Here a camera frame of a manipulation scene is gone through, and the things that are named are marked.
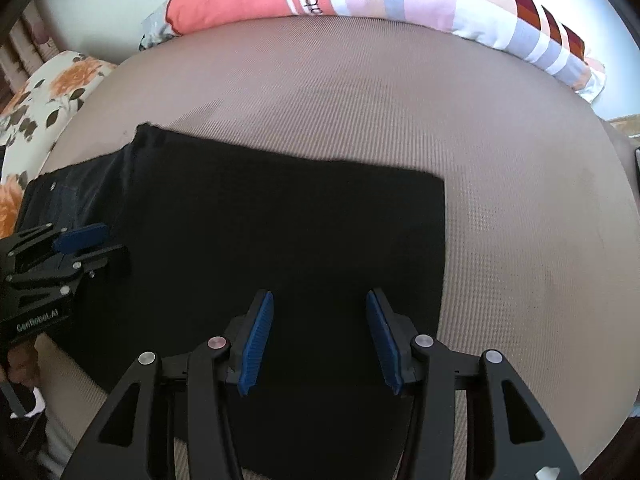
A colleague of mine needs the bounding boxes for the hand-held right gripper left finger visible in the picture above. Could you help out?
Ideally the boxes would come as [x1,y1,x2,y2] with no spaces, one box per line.
[60,288,275,480]

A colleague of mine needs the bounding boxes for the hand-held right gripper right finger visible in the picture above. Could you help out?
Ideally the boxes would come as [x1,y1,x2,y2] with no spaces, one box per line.
[365,287,582,480]

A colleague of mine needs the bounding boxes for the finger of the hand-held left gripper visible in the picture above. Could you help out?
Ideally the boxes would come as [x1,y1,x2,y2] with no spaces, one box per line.
[0,222,110,263]
[6,244,126,291]

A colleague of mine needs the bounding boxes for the black pants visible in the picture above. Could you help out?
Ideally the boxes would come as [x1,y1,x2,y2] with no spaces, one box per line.
[15,122,447,480]

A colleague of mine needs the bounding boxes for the person's left hand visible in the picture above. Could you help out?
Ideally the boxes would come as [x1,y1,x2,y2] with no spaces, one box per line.
[0,337,47,391]

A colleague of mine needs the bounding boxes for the floral orange white cushion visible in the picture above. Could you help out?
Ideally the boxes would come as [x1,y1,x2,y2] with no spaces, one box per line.
[0,50,119,239]

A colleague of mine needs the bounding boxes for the wooden headboard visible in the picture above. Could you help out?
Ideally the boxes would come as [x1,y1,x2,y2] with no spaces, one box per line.
[0,0,66,108]

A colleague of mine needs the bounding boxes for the brown patterned cloth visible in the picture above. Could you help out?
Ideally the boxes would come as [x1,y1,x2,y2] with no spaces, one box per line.
[606,115,640,139]

